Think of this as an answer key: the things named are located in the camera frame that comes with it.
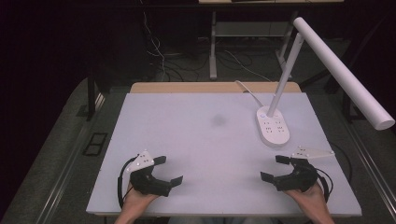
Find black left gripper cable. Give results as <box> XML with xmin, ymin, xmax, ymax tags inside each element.
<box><xmin>117</xmin><ymin>156</ymin><xmax>139</xmax><ymax>209</ymax></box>

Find white table cover board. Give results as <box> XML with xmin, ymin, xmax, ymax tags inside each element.
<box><xmin>86</xmin><ymin>91</ymin><xmax>363</xmax><ymax>217</ymax></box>

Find person's left hand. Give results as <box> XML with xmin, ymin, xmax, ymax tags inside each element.
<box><xmin>121</xmin><ymin>185</ymin><xmax>161</xmax><ymax>217</ymax></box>

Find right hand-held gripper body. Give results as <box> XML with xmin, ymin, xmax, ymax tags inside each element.
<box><xmin>274</xmin><ymin>146</ymin><xmax>335</xmax><ymax>192</ymax></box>

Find white floor cable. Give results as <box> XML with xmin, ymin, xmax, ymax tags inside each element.
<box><xmin>223</xmin><ymin>49</ymin><xmax>273</xmax><ymax>83</ymax></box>

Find thin white hanging cable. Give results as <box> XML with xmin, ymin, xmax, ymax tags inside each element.
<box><xmin>141</xmin><ymin>0</ymin><xmax>167</xmax><ymax>82</ymax></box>

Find thin black table cable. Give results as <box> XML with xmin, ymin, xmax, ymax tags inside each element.
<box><xmin>329</xmin><ymin>142</ymin><xmax>355</xmax><ymax>185</ymax></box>

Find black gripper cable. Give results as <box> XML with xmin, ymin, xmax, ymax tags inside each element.
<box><xmin>117</xmin><ymin>156</ymin><xmax>139</xmax><ymax>209</ymax></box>
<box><xmin>313</xmin><ymin>167</ymin><xmax>334</xmax><ymax>203</ymax></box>

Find white desk lamp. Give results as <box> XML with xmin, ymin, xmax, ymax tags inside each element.
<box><xmin>255</xmin><ymin>16</ymin><xmax>396</xmax><ymax>149</ymax></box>

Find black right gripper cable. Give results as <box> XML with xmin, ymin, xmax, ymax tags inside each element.
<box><xmin>313</xmin><ymin>167</ymin><xmax>334</xmax><ymax>203</ymax></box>

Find black floor cables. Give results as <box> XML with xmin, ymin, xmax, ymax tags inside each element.
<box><xmin>163</xmin><ymin>50</ymin><xmax>210</xmax><ymax>82</ymax></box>

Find black metal stand leg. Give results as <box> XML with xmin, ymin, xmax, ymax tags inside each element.
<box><xmin>86</xmin><ymin>73</ymin><xmax>97</xmax><ymax>122</ymax></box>
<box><xmin>341</xmin><ymin>90</ymin><xmax>366</xmax><ymax>123</ymax></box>

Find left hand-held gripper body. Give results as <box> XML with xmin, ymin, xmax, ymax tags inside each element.
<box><xmin>125</xmin><ymin>149</ymin><xmax>172</xmax><ymax>198</ymax></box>

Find person's right hand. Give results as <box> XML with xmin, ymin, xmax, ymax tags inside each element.
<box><xmin>284</xmin><ymin>182</ymin><xmax>329</xmax><ymax>217</ymax></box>

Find black rectangular floor frame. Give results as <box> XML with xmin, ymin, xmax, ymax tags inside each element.
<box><xmin>81</xmin><ymin>132</ymin><xmax>108</xmax><ymax>157</ymax></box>

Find white metal desk frame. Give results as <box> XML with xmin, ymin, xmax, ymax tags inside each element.
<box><xmin>208</xmin><ymin>10</ymin><xmax>301</xmax><ymax>81</ymax></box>

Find white lamp power cable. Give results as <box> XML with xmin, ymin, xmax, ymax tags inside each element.
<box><xmin>233</xmin><ymin>79</ymin><xmax>265</xmax><ymax>108</ymax></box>

